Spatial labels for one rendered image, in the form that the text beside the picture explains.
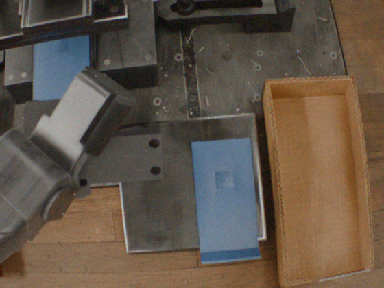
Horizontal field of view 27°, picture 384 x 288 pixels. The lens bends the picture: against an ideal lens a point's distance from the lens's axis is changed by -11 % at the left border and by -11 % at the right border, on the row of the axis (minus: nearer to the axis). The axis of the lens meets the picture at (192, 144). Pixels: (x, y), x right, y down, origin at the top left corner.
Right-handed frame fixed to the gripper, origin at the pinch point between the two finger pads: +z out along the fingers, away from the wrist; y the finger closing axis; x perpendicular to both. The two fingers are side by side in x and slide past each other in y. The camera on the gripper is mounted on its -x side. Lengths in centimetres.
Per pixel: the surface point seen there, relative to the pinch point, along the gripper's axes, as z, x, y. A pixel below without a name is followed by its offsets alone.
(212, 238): 4.8, -17.2, -15.3
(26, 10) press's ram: -6.1, 3.1, 14.8
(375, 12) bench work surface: 19, -45, 11
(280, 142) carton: 11.4, -26.9, -5.8
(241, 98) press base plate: 15.1, -22.6, -0.9
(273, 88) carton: 10.5, -26.0, 1.1
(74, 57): 10.9, -2.0, 6.5
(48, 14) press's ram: -6.6, 0.5, 14.1
